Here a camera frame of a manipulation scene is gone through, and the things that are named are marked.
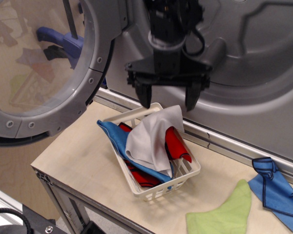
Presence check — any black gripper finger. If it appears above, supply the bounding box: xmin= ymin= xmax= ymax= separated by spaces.
xmin=185 ymin=82 xmax=201 ymax=111
xmin=135 ymin=82 xmax=152 ymax=108

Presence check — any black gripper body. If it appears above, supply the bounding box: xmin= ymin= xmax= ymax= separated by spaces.
xmin=125 ymin=47 xmax=212 ymax=91

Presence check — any grey cloth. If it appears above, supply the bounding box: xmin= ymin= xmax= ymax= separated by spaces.
xmin=125 ymin=105 xmax=184 ymax=178

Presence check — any plain blue cloth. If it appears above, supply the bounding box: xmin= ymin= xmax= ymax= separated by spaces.
xmin=97 ymin=120 xmax=172 ymax=183

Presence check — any small red cloth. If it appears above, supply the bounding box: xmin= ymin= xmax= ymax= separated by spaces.
xmin=165 ymin=126 xmax=192 ymax=163

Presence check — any white plastic laundry basket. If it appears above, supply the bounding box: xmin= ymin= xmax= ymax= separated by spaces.
xmin=103 ymin=103 xmax=201 ymax=201

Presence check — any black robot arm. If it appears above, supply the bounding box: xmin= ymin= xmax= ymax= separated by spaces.
xmin=125 ymin=0 xmax=212 ymax=111

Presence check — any grey toy washing machine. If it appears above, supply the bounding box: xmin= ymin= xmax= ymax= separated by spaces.
xmin=105 ymin=0 xmax=293 ymax=169

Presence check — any grey round machine door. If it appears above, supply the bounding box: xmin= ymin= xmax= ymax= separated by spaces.
xmin=0 ymin=0 xmax=127 ymax=147

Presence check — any red shirt with black trim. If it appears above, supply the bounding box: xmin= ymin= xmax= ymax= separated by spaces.
xmin=118 ymin=123 xmax=162 ymax=188

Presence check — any blue shirt with black outline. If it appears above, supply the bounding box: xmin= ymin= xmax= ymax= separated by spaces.
xmin=248 ymin=157 xmax=293 ymax=232

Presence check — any light green cloth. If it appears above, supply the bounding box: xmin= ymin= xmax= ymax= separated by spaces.
xmin=186 ymin=179 xmax=251 ymax=234

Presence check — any aluminium table frame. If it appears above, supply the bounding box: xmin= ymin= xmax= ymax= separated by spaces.
xmin=0 ymin=89 xmax=293 ymax=234

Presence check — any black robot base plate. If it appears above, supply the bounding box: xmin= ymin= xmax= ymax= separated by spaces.
xmin=0 ymin=204 xmax=57 ymax=234

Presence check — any black braided cable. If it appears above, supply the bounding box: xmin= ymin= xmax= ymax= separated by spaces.
xmin=0 ymin=207 xmax=34 ymax=234

